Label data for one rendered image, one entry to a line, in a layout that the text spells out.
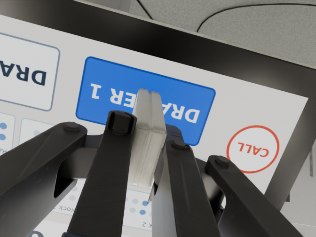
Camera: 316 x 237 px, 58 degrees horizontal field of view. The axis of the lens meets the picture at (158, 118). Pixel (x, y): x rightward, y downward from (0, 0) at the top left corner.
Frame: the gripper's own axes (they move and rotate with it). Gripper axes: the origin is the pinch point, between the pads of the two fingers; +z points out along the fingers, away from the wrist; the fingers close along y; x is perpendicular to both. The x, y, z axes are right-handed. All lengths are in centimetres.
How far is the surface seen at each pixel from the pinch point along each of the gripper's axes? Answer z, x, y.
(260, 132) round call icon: 4.6, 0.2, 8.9
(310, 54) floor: 149, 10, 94
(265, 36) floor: 146, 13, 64
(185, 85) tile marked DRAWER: 4.6, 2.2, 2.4
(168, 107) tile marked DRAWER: 4.6, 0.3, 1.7
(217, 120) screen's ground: 4.6, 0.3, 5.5
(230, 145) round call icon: 4.6, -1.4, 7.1
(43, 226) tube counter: 4.6, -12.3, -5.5
